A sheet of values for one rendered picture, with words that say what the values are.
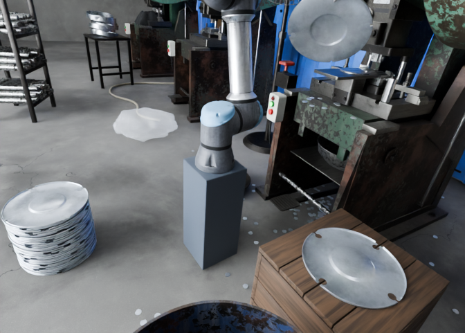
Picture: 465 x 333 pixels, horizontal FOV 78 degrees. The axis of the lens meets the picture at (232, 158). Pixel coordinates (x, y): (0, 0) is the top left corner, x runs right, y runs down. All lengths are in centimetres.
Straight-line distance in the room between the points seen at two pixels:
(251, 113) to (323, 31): 39
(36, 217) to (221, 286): 74
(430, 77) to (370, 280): 94
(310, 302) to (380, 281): 22
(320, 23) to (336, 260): 80
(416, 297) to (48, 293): 121
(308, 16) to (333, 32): 11
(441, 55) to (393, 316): 106
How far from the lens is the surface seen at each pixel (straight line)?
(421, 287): 101
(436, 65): 153
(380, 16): 138
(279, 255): 91
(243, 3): 105
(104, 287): 130
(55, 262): 137
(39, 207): 134
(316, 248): 96
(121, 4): 755
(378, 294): 92
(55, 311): 130
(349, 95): 133
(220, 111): 97
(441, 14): 106
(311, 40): 120
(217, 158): 102
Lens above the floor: 100
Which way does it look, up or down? 28 degrees down
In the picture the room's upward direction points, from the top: 5 degrees clockwise
